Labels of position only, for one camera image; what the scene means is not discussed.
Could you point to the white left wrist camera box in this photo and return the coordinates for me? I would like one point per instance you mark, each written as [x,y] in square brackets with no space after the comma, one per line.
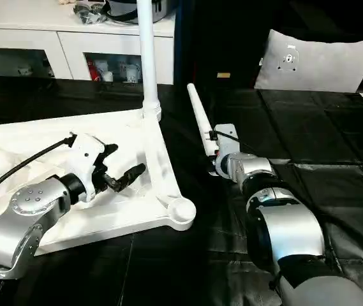
[85,159]

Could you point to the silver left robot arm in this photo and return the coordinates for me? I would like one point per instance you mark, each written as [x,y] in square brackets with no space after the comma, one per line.
[22,223]

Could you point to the small yellow tag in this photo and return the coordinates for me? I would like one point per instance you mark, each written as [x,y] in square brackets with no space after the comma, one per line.
[224,75]

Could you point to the black work mat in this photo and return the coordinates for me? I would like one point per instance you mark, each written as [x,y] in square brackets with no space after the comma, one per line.
[321,140]

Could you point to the white cabinet with glass doors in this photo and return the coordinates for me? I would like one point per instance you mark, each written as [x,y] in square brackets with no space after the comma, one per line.
[41,35]

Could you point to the grey pillow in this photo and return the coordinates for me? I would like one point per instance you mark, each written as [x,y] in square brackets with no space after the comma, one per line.
[315,64]

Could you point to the white plastic table leg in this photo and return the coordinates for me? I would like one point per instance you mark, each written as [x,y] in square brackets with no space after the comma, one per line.
[201,121]
[148,57]

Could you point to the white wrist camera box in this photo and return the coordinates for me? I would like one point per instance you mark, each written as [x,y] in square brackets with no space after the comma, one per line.
[226,141]
[85,159]

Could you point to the white plastic table top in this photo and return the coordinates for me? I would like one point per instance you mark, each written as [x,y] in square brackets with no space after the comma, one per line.
[124,185]

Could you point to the grey black bag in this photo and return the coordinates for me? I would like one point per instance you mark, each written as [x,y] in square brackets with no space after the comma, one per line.
[124,9]

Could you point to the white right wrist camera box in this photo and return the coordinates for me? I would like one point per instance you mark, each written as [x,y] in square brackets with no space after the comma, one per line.
[226,141]

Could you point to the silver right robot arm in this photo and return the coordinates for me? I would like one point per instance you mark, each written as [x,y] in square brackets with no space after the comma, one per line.
[283,223]

